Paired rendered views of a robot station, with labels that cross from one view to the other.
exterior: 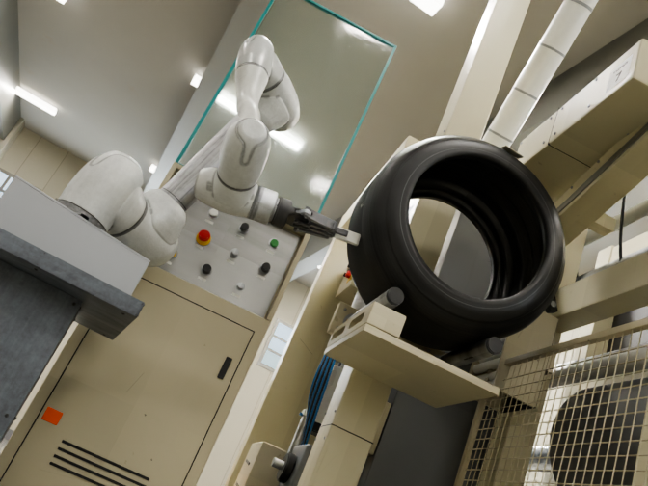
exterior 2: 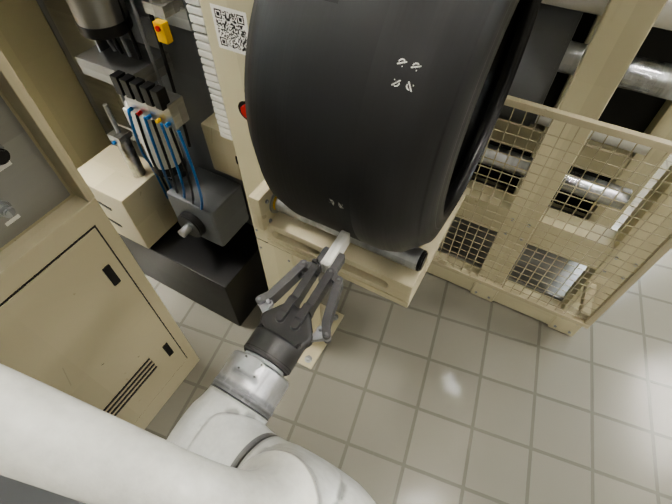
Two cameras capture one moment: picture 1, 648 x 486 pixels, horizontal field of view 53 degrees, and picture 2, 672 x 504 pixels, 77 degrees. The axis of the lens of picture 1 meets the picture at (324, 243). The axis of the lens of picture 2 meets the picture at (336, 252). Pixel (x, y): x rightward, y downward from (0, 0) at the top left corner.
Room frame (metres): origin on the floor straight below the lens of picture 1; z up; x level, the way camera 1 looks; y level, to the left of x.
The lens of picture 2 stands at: (1.31, 0.28, 1.57)
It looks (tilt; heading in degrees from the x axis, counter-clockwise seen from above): 53 degrees down; 306
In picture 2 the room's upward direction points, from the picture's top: straight up
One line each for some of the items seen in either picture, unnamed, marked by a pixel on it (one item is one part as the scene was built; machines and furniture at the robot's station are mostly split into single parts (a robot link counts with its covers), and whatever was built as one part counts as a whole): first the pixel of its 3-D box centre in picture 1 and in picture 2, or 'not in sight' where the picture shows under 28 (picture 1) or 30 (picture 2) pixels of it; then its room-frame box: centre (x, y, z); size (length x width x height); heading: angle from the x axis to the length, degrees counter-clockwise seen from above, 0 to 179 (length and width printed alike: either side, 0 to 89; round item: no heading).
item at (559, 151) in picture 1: (601, 132); not in sight; (1.55, -0.64, 1.71); 0.61 x 0.25 x 0.15; 6
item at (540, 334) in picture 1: (509, 357); not in sight; (1.90, -0.68, 1.05); 0.20 x 0.15 x 0.30; 6
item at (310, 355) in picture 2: not in sight; (299, 326); (1.89, -0.28, 0.01); 0.27 x 0.27 x 0.02; 6
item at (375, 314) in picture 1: (363, 333); (343, 246); (1.63, -0.19, 0.84); 0.36 x 0.09 x 0.06; 6
